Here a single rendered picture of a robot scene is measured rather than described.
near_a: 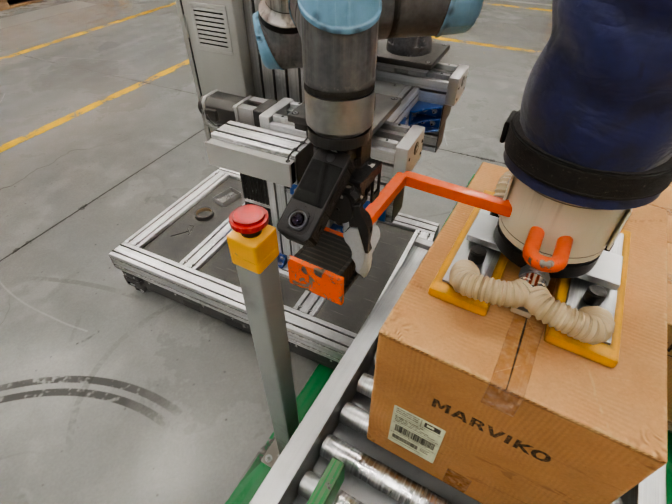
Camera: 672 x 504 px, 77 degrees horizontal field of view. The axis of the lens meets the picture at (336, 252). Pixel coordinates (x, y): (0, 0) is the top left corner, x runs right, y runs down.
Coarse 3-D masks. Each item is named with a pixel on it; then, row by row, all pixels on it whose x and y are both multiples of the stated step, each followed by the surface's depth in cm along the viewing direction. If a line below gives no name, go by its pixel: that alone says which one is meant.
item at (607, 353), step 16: (624, 240) 80; (624, 256) 76; (624, 272) 73; (560, 288) 71; (576, 288) 70; (592, 288) 66; (608, 288) 70; (624, 288) 71; (576, 304) 67; (592, 304) 67; (608, 304) 67; (544, 336) 65; (560, 336) 63; (576, 352) 63; (592, 352) 62; (608, 352) 61
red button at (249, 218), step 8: (240, 208) 75; (248, 208) 75; (256, 208) 75; (264, 208) 76; (232, 216) 73; (240, 216) 73; (248, 216) 73; (256, 216) 73; (264, 216) 74; (232, 224) 73; (240, 224) 72; (248, 224) 72; (256, 224) 73; (264, 224) 73; (240, 232) 73; (248, 232) 72; (256, 232) 75
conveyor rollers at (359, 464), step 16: (368, 384) 104; (352, 416) 98; (368, 416) 98; (336, 448) 92; (352, 448) 93; (352, 464) 90; (368, 464) 90; (304, 480) 87; (368, 480) 89; (384, 480) 88; (400, 480) 87; (304, 496) 87; (336, 496) 85; (352, 496) 87; (400, 496) 86; (416, 496) 85; (432, 496) 85
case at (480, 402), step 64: (640, 256) 79; (448, 320) 68; (512, 320) 68; (640, 320) 68; (384, 384) 75; (448, 384) 66; (512, 384) 60; (576, 384) 60; (640, 384) 60; (384, 448) 92; (448, 448) 78; (512, 448) 67; (576, 448) 59; (640, 448) 53
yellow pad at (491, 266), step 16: (464, 240) 79; (448, 256) 76; (464, 256) 76; (480, 256) 72; (496, 256) 76; (448, 272) 73; (480, 272) 73; (496, 272) 73; (432, 288) 71; (448, 288) 70; (464, 304) 69; (480, 304) 68
